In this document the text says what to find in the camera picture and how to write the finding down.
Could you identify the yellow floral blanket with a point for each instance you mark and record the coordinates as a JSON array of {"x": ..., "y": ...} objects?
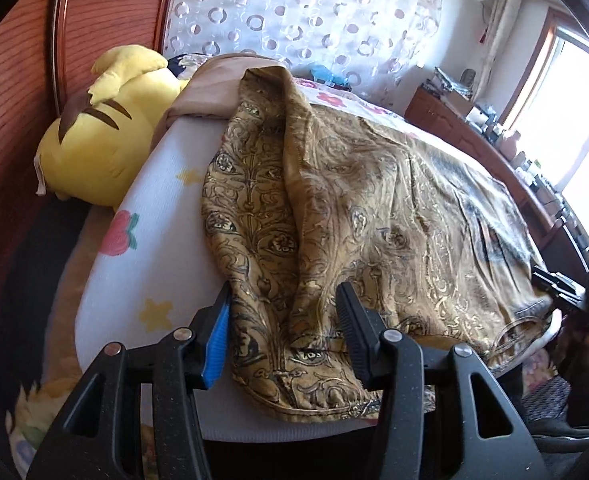
[{"x": 39, "y": 405}]

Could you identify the yellow plush toy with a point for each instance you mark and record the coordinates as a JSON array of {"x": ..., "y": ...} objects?
[{"x": 99, "y": 130}]

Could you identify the red wooden headboard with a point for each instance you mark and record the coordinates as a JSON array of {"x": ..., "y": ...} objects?
[{"x": 19, "y": 90}]

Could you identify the white circle-pattern curtain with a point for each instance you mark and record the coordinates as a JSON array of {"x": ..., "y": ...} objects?
[{"x": 294, "y": 15}]

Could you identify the wooden dresser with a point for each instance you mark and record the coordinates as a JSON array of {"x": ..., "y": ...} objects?
[{"x": 454, "y": 125}]

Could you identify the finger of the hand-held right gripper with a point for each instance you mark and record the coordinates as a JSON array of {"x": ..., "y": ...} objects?
[{"x": 554, "y": 285}]

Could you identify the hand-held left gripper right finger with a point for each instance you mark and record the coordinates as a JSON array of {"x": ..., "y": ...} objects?
[{"x": 352, "y": 340}]

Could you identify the window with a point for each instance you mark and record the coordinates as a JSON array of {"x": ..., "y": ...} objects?
[{"x": 564, "y": 110}]

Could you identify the dark blue cloth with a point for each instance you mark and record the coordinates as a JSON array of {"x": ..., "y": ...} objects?
[{"x": 182, "y": 64}]

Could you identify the beige pillow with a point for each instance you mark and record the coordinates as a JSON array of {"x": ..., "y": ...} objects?
[{"x": 209, "y": 90}]

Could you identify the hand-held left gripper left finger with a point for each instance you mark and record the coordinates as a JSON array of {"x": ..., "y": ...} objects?
[{"x": 215, "y": 345}]

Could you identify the blue plastic object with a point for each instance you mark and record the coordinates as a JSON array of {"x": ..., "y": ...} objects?
[{"x": 329, "y": 76}]

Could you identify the brown paisley shirt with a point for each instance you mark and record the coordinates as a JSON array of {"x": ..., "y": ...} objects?
[{"x": 364, "y": 220}]

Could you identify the clutter on dresser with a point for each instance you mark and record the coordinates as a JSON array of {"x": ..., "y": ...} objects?
[{"x": 479, "y": 110}]

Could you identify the person's right forearm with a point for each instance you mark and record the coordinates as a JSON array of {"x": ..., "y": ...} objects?
[{"x": 586, "y": 355}]

